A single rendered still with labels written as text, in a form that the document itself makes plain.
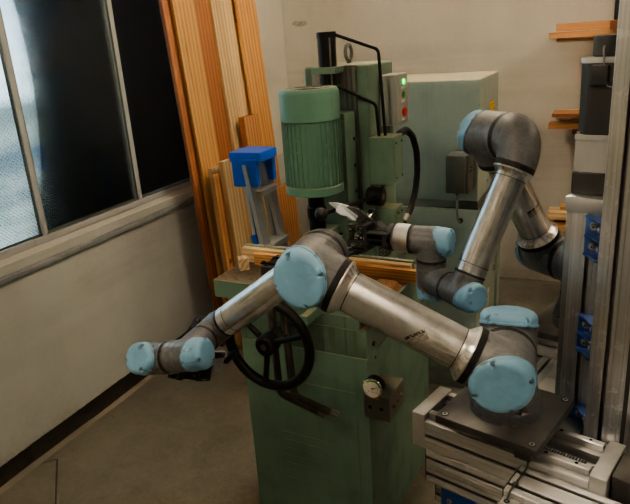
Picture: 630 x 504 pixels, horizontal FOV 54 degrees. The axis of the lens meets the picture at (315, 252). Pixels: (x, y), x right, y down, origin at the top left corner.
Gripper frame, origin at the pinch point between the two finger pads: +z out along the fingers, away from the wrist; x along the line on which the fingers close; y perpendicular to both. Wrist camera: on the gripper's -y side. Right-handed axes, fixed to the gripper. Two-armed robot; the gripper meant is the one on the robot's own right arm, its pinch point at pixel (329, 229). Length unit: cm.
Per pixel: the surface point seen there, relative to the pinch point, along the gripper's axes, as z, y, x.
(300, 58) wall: 140, -241, -56
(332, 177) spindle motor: 4.8, -12.1, -12.5
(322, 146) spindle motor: 6.1, -8.6, -21.8
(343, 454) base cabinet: -1, -5, 74
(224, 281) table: 38.1, -1.3, 20.5
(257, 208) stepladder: 73, -76, 13
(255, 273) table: 31.9, -9.8, 19.5
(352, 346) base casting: -5.5, -2.4, 35.2
